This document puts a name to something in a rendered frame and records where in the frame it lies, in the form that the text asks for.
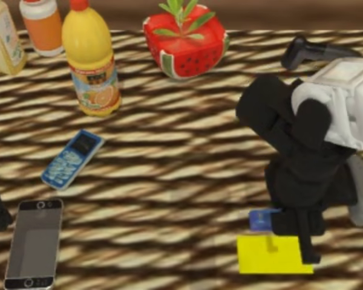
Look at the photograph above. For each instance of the small blue block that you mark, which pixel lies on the small blue block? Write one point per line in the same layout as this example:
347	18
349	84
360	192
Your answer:
260	220

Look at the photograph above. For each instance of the yellow square mat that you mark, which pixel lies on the yellow square mat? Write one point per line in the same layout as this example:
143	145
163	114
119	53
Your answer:
260	258

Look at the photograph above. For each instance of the black handheld barcode scanner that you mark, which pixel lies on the black handheld barcode scanner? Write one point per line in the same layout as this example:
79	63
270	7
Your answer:
299	52

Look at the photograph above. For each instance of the watermelon planter with green plant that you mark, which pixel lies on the watermelon planter with green plant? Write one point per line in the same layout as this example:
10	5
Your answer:
184	45

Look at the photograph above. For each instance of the blue keypad mobile phone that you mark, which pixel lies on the blue keypad mobile phone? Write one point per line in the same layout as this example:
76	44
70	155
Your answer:
71	161

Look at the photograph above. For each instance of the yellow orange juice bottle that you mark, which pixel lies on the yellow orange juice bottle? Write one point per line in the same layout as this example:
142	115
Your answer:
89	51

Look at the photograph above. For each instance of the grey smartphone with black ends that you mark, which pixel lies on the grey smartphone with black ends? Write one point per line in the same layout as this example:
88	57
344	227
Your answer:
33	244

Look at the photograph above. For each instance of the orange bottle with white cap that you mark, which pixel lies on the orange bottle with white cap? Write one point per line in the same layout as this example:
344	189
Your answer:
43	28

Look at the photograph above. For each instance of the cream plastic bottle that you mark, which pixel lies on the cream plastic bottle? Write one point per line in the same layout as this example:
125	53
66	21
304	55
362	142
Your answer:
4	39

